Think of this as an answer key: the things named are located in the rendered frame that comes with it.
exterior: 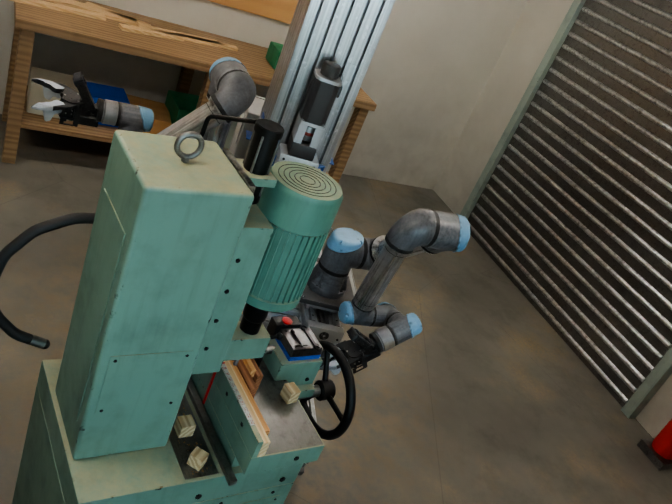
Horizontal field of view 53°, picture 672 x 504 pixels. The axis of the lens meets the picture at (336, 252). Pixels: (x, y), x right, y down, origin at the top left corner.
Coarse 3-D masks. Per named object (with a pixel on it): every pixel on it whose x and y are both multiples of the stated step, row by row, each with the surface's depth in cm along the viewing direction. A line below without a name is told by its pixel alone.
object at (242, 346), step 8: (264, 328) 172; (240, 336) 166; (248, 336) 167; (256, 336) 168; (264, 336) 170; (232, 344) 165; (240, 344) 166; (248, 344) 167; (256, 344) 169; (264, 344) 170; (232, 352) 166; (240, 352) 168; (248, 352) 169; (256, 352) 171; (264, 352) 172; (224, 360) 167
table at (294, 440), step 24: (264, 384) 180; (216, 408) 173; (264, 408) 173; (288, 408) 176; (288, 432) 169; (312, 432) 172; (240, 456) 162; (264, 456) 160; (288, 456) 165; (312, 456) 171
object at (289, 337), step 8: (272, 320) 188; (280, 320) 188; (296, 320) 191; (272, 328) 188; (280, 328) 187; (288, 328) 188; (296, 328) 189; (304, 328) 190; (288, 336) 185; (304, 336) 187; (312, 336) 189; (280, 344) 186; (288, 344) 183; (296, 344) 183; (312, 344) 186; (320, 344) 187; (288, 352) 183; (296, 352) 182; (304, 352) 184; (312, 352) 185; (320, 352) 187; (288, 360) 182; (296, 360) 184
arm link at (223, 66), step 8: (216, 64) 214; (224, 64) 212; (232, 64) 211; (240, 64) 214; (216, 72) 212; (224, 72) 208; (216, 80) 210; (216, 88) 211; (208, 96) 216; (216, 128) 220; (224, 128) 221; (208, 136) 222; (216, 136) 222; (224, 136) 223
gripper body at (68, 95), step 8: (64, 96) 199; (72, 96) 201; (80, 96) 203; (80, 104) 201; (96, 104) 206; (64, 112) 202; (72, 112) 202; (80, 112) 202; (88, 112) 205; (96, 112) 206; (64, 120) 203; (80, 120) 205; (88, 120) 206; (96, 120) 206
